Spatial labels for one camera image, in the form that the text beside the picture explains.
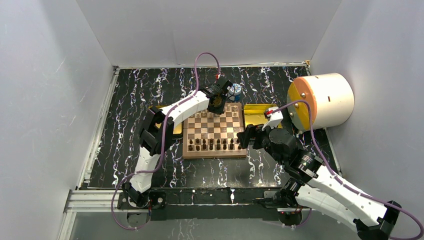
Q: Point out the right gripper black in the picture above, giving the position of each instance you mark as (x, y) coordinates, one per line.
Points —
(257, 131)

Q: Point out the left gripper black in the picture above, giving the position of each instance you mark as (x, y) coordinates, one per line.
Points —
(220, 110)

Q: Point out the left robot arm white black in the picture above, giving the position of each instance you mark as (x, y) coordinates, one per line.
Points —
(156, 134)

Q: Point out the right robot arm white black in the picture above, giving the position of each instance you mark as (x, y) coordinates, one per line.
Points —
(312, 185)

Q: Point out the wooden chess board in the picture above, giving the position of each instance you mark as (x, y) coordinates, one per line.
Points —
(220, 126)

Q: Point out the blue white small jar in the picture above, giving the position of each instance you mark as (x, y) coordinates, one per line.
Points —
(236, 92)

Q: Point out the right gold tin tray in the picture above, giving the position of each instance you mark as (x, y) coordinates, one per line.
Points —
(258, 115)

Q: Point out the white cylinder orange lid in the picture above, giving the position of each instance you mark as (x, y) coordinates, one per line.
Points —
(329, 96)

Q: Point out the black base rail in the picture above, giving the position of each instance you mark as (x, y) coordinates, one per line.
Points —
(215, 202)

